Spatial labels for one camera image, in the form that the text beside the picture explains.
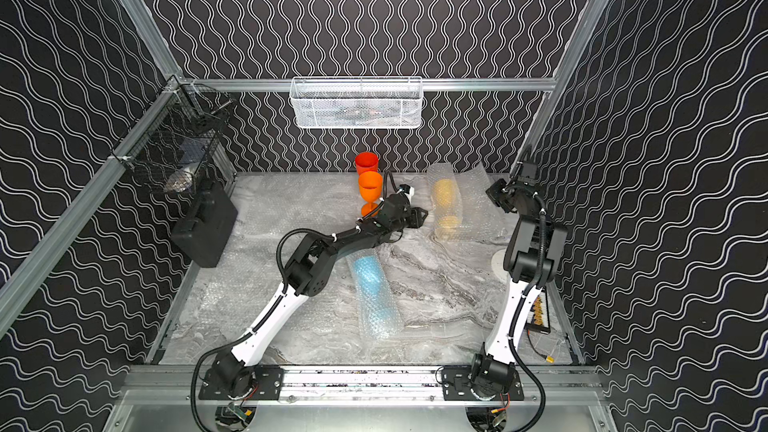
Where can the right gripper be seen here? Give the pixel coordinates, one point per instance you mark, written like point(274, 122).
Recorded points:
point(493, 193)

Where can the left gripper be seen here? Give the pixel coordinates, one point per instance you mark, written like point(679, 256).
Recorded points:
point(405, 214)

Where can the orange plastic wine glass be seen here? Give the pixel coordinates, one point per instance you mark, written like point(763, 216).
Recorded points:
point(370, 185)

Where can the bubble yellow glass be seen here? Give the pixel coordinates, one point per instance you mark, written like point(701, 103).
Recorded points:
point(462, 211)

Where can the red plastic wine glass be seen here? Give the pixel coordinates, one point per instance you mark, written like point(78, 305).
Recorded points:
point(366, 162)

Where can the bubble blue glass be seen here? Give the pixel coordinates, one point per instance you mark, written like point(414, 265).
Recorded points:
point(379, 316)

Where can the bubble orange glass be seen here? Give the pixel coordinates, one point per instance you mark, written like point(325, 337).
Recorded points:
point(224, 301)

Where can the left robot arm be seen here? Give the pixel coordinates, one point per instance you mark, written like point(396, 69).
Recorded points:
point(305, 260)

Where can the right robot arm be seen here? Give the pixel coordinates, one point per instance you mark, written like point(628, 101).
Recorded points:
point(530, 262)

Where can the white tape roll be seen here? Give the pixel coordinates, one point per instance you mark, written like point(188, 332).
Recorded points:
point(497, 267)

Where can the black battery charger box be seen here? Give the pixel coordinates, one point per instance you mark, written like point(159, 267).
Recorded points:
point(538, 319)

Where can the black speaker box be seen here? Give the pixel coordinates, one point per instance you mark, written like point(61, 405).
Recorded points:
point(203, 233)

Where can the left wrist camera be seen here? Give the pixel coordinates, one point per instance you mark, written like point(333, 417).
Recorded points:
point(401, 198)

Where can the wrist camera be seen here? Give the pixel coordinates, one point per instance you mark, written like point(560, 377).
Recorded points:
point(401, 198)
point(526, 174)

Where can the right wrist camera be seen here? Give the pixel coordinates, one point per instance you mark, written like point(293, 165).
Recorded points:
point(526, 174)

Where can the white wire mesh basket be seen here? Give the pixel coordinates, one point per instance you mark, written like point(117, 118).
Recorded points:
point(357, 102)

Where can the black wire mesh basket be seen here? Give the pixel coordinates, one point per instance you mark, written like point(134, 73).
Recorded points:
point(181, 150)

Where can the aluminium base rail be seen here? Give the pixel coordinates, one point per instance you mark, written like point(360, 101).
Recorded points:
point(416, 386)

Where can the aluminium frame corner post left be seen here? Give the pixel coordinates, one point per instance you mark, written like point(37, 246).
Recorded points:
point(149, 32)

